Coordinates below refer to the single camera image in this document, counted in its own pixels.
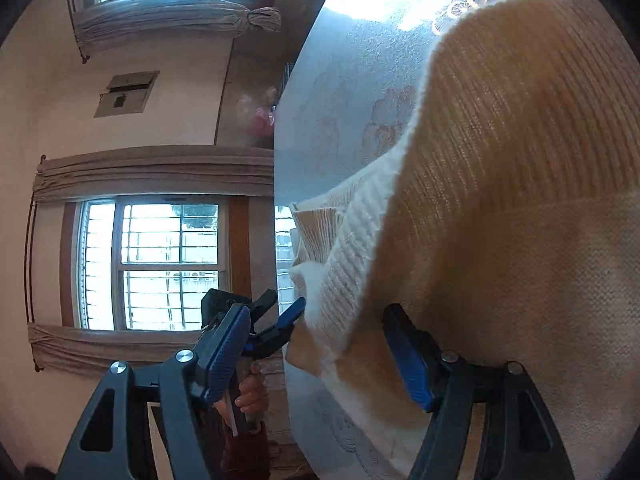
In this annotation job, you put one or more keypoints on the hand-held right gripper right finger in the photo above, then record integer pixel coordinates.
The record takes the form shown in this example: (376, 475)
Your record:
(405, 360)

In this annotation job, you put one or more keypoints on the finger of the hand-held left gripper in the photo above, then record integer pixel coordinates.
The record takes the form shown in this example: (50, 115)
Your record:
(292, 310)
(264, 305)

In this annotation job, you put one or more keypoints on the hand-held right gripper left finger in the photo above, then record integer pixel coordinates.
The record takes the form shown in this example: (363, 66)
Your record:
(225, 350)

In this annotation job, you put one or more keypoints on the beige knit sweater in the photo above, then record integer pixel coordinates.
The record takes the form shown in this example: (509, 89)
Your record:
(500, 210)

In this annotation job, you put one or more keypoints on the person's left forearm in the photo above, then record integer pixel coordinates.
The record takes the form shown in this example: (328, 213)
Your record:
(247, 452)

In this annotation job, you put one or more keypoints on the person's left hand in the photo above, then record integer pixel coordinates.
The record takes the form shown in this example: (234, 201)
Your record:
(252, 390)

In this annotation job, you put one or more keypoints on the barred window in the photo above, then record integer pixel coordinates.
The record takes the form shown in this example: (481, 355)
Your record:
(160, 260)

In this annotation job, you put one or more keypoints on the pink plastic bag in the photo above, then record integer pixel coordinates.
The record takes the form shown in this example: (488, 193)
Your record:
(260, 120)

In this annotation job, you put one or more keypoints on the tied grey curtain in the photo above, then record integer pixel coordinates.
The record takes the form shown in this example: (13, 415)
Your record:
(175, 22)

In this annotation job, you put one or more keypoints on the wall electrical panel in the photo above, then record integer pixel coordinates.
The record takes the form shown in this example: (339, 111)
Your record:
(125, 95)

